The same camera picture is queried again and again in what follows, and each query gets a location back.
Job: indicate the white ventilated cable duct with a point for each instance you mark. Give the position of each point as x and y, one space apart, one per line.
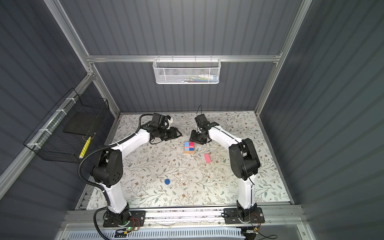
220 233

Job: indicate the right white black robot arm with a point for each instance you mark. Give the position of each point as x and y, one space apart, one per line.
243 157

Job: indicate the white wire mesh basket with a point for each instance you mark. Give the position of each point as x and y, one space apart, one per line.
169 73

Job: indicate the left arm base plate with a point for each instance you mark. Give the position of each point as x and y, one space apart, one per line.
136 218

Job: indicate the black pad in basket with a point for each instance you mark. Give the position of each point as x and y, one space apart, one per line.
83 124

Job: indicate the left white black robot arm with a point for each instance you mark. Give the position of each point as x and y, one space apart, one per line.
109 170

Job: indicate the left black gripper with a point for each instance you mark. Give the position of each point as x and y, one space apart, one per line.
173 133

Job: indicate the markers in white basket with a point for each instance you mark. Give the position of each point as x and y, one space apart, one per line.
201 79

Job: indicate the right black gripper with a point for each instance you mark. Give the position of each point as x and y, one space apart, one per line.
193 138

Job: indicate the yellow marker in basket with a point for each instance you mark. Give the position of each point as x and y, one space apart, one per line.
85 148

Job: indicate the black wire basket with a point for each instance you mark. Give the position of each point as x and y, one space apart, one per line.
50 143

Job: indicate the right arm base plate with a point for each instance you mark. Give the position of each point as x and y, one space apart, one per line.
236 216

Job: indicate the floral patterned table mat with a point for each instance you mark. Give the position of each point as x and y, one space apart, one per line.
193 181

